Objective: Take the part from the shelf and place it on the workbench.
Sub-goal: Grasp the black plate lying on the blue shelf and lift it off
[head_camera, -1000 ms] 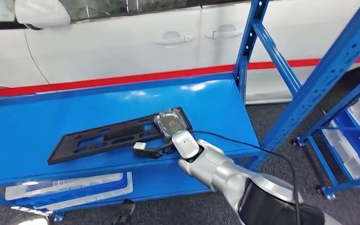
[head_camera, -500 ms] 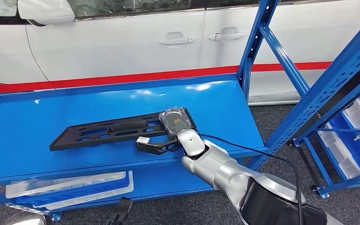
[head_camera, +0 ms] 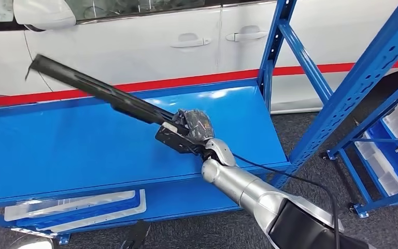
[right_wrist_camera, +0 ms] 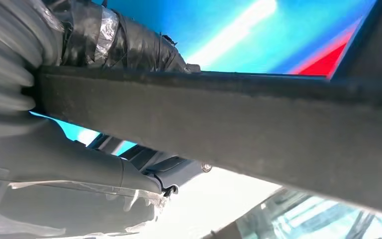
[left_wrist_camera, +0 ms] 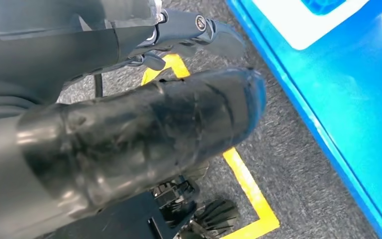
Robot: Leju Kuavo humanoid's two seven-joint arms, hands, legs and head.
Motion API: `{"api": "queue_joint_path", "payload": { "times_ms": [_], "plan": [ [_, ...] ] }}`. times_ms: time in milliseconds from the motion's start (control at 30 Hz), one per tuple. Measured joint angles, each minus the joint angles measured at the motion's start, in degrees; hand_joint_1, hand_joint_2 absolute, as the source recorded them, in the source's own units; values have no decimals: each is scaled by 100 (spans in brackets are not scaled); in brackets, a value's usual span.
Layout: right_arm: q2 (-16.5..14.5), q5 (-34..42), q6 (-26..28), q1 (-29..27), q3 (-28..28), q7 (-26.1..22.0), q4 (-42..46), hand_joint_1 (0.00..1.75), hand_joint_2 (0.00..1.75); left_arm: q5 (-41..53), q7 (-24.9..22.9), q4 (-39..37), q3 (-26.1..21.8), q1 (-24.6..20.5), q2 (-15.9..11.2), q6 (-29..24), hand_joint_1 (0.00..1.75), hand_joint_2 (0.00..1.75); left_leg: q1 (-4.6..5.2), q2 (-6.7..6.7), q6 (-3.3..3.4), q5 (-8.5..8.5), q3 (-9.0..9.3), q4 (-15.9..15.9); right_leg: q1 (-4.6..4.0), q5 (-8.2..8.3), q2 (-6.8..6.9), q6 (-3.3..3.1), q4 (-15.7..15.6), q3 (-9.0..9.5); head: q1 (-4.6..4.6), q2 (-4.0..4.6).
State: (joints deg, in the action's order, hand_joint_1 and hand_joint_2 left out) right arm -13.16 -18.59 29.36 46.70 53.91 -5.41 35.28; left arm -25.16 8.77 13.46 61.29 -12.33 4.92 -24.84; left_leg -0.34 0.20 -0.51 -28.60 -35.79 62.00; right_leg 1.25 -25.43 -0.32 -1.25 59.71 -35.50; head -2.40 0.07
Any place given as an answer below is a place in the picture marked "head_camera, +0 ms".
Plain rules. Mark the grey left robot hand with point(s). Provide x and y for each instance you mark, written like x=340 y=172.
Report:
x=136 y=235

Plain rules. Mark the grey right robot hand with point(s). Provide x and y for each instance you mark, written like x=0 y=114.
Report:
x=199 y=125

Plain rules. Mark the black plastic plate bracket part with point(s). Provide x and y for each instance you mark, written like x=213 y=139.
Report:
x=92 y=87

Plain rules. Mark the blue steel shelf rack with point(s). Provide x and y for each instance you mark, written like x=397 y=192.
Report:
x=65 y=147

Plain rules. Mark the blue wheeled shelf rack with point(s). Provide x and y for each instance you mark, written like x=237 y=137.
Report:
x=355 y=172

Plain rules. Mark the white car with red stripe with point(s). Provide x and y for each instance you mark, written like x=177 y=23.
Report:
x=116 y=44

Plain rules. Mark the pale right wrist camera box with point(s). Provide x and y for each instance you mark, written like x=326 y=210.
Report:
x=175 y=139

